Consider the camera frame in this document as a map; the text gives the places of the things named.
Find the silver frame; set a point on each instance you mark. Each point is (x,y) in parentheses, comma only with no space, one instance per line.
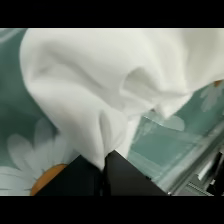
(196,156)

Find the white shirt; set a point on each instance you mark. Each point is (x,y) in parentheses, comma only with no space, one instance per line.
(100,76)

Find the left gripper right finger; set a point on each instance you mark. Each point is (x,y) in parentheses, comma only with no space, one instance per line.
(128,180)

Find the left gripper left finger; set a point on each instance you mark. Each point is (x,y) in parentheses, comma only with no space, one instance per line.
(76,180)

